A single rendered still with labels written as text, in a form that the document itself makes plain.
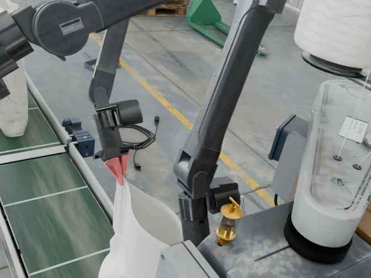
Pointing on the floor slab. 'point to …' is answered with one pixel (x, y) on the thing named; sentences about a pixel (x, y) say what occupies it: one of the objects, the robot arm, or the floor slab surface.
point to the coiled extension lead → (143, 140)
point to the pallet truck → (197, 15)
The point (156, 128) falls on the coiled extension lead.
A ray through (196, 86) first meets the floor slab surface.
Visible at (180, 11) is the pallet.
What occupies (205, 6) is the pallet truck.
